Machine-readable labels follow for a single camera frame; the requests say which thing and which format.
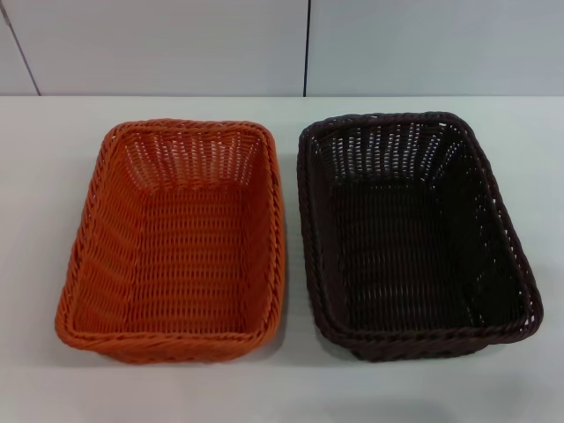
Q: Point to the orange woven plastic basket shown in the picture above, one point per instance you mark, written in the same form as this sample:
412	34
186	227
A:
185	264

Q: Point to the dark brown woven plastic basket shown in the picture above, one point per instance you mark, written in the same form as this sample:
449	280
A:
410	255

